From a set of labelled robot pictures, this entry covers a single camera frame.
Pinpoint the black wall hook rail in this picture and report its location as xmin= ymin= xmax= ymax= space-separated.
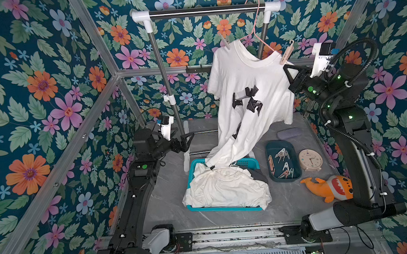
xmin=185 ymin=65 xmax=212 ymax=74

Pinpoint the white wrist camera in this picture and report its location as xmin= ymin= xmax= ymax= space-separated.
xmin=157 ymin=115 xmax=175 ymax=141
xmin=310 ymin=42 xmax=333 ymax=78

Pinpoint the plain white t-shirt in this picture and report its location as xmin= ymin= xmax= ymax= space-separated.
xmin=182 ymin=162 xmax=272 ymax=211

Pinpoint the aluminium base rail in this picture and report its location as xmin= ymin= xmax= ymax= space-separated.
xmin=159 ymin=222 xmax=393 ymax=254

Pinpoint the teal clothespin tray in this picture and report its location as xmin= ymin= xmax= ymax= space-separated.
xmin=265 ymin=140 xmax=302 ymax=183

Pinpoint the white printed t-shirt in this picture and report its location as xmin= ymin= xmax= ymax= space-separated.
xmin=205 ymin=40 xmax=295 ymax=168

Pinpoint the white steel clothes rack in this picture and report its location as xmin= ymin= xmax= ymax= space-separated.
xmin=129 ymin=0 xmax=292 ymax=175

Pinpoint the pink wire hanger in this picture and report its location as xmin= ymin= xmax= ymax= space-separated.
xmin=241 ymin=0 xmax=274 ymax=59

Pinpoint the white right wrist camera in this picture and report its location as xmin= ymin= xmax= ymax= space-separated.
xmin=310 ymin=42 xmax=333 ymax=78

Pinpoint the teal laundry basket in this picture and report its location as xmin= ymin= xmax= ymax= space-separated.
xmin=182 ymin=154 xmax=263 ymax=216

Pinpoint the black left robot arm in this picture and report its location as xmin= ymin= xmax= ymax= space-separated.
xmin=97 ymin=128 xmax=194 ymax=254

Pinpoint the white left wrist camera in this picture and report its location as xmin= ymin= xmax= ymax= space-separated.
xmin=157 ymin=115 xmax=175 ymax=141

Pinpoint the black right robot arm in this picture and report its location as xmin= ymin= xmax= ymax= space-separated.
xmin=283 ymin=38 xmax=407 ymax=241

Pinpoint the orange plush toy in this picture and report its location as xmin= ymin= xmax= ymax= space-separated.
xmin=300 ymin=175 xmax=354 ymax=203

